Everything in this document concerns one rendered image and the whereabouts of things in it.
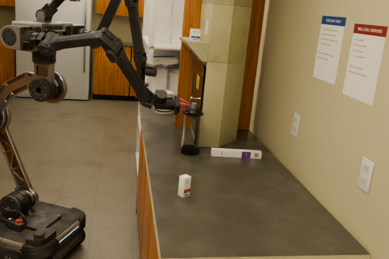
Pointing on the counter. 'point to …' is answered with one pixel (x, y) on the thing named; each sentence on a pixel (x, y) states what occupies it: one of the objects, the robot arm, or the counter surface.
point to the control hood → (197, 47)
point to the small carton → (195, 34)
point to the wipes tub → (166, 99)
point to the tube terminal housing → (223, 70)
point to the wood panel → (192, 10)
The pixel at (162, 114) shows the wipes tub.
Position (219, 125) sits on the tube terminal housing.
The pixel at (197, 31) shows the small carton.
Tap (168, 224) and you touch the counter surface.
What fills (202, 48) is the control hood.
